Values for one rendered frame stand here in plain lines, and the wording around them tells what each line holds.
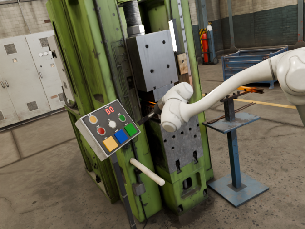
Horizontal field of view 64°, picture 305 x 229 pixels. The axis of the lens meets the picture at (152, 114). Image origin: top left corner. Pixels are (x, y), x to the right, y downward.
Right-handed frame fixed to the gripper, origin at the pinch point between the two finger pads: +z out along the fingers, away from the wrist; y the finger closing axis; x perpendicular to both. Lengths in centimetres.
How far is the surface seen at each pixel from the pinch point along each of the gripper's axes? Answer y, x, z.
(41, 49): 269, 299, 397
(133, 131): 0.9, -1.7, 12.6
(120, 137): -11.0, -0.7, 12.6
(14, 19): 267, 410, 414
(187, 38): 89, 36, -16
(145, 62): 34.2, 33.6, -4.5
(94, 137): -26.6, 8.3, 13.5
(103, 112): -9.8, 18.7, 13.3
